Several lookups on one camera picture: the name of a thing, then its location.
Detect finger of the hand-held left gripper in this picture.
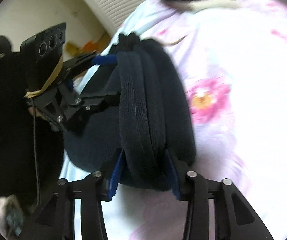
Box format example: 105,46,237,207
58,90,121,137
58,50,118,81

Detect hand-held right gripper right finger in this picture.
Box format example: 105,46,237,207
164,150,275,240

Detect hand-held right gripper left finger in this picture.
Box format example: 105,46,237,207
32,150,124,240

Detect black fleece pants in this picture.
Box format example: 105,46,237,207
63,32,197,193

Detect orange yellow object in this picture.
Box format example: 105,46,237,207
66,34,111,57

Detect tan rubber band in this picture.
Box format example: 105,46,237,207
24,57,64,98

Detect white louvered wardrobe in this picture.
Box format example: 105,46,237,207
68,0,164,38

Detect white folded cloth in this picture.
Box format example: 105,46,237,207
175,0,239,12

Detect bed with floral sheet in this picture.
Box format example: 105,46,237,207
58,0,287,240

